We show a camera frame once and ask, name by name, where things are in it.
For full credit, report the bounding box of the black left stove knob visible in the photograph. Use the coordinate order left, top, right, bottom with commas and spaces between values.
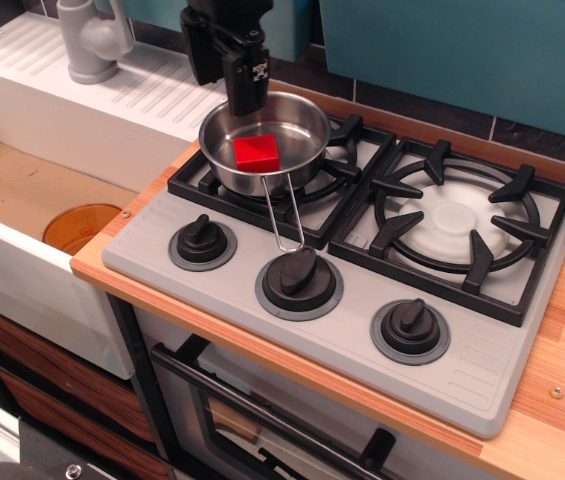
168, 214, 238, 272

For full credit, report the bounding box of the stainless steel pan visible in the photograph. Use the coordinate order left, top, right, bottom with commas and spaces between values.
198, 92, 331, 253

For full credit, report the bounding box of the black right burner grate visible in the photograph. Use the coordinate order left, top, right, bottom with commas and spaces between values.
329, 139, 565, 327

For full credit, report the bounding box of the white sink unit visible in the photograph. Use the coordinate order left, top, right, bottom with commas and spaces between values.
0, 13, 226, 379

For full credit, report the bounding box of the black stove knob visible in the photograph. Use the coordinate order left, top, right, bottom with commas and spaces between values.
370, 298, 451, 366
255, 247, 344, 322
168, 214, 238, 272

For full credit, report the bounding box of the oven door with handle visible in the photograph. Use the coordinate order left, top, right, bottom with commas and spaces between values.
137, 311, 489, 479

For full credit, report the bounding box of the grey stove top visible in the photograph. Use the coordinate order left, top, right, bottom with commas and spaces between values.
102, 184, 550, 438

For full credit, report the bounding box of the black middle stove knob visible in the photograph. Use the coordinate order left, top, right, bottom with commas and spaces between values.
255, 247, 344, 322

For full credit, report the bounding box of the black right stove knob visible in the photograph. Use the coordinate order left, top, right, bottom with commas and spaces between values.
370, 298, 451, 366

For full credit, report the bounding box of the wooden drawer front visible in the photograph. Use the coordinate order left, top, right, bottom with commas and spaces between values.
0, 315, 170, 479

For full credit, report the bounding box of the black left burner grate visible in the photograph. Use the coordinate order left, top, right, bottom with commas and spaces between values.
167, 115, 396, 249

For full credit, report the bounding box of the red cube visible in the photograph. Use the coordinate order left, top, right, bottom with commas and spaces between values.
233, 134, 280, 173

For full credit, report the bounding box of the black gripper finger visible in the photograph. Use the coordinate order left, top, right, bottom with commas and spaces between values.
181, 19, 235, 85
222, 48, 270, 117

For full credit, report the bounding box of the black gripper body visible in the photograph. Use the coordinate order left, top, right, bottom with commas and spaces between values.
180, 0, 273, 55

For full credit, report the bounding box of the black burner grate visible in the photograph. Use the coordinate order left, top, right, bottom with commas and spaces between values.
329, 139, 565, 327
167, 115, 396, 249

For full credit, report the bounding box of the grey toy faucet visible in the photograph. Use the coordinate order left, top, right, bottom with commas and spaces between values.
57, 0, 134, 85

